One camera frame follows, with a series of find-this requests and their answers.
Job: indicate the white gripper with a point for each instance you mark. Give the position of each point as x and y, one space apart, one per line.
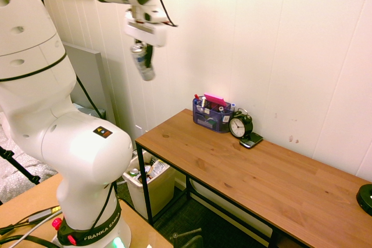
148 31

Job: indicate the white blue drink can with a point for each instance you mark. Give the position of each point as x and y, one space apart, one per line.
142 66

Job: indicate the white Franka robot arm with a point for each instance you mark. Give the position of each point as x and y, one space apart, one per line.
72 149

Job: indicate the beige plastic trash bin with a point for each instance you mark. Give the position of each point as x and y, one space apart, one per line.
160 192

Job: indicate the grey flat panel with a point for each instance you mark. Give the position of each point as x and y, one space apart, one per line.
90 82

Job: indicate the red pen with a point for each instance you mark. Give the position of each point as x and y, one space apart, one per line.
196 97

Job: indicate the white glue stick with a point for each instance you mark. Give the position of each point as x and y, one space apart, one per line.
203 102

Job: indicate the pink sticky note pad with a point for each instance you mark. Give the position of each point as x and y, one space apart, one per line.
215 100

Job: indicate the blue mesh desk organizer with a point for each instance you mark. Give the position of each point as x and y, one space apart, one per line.
210 120

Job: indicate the blue capped marker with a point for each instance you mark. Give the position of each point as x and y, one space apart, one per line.
232 105

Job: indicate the white snack bag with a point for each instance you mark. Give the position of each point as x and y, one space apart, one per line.
158 168

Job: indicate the black twin bell alarm clock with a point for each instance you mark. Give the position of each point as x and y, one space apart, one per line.
239 126

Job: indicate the black mobile phone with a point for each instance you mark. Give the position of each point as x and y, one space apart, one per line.
251 140

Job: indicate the light brown robot table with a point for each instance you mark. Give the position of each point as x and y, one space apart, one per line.
32 192

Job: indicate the white patterned bed cover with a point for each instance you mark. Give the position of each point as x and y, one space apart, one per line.
17 184

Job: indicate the black table clamp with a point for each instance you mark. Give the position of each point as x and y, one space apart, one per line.
187 237

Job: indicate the black desk lamp with bulb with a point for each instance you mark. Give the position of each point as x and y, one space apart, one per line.
365 200

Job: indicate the black camera tripod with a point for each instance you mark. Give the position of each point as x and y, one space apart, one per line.
20 166

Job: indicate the wooden desk with black frame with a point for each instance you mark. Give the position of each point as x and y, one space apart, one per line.
261 178

